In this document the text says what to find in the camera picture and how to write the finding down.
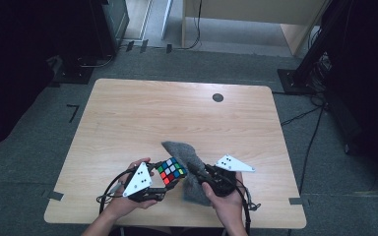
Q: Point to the light wooden desk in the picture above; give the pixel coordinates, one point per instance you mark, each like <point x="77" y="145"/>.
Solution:
<point x="259" y="10"/>

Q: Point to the person's left hand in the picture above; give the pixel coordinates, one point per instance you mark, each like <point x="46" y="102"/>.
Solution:
<point x="123" y="206"/>

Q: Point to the black tape strip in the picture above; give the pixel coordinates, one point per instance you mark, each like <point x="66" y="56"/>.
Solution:
<point x="144" y="46"/>
<point x="169" y="48"/>
<point x="130" y="46"/>

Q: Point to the dark round table grommet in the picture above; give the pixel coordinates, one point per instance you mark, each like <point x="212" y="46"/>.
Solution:
<point x="218" y="97"/>

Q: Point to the multicoloured puzzle cube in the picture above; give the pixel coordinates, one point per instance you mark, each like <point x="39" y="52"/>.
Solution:
<point x="171" y="170"/>

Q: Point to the white metal rail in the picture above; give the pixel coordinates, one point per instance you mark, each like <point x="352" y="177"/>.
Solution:
<point x="166" y="18"/>

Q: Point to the grey towel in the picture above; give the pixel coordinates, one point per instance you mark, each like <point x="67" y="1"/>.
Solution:
<point x="183" y="154"/>

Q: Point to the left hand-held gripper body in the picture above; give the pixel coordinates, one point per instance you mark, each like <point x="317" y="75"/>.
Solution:
<point x="139" y="182"/>

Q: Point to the dark curtain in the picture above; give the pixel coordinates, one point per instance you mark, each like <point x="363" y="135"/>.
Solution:
<point x="13" y="65"/>
<point x="374" y="82"/>

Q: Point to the person's right hand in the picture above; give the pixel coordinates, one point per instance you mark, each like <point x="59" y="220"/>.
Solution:
<point x="231" y="209"/>

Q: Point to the black equipment cabinet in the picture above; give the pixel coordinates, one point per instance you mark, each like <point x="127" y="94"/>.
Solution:
<point x="108" y="26"/>

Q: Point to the grey tape piece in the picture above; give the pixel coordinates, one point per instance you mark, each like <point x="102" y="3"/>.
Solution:
<point x="55" y="195"/>
<point x="296" y="201"/>

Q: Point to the black angled tape mark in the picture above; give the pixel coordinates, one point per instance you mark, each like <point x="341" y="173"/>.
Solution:
<point x="75" y="111"/>

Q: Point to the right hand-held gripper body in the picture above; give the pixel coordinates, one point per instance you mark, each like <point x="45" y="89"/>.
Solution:
<point x="224" y="183"/>

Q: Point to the black metal stand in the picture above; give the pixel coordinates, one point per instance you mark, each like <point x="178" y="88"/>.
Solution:
<point x="308" y="62"/>

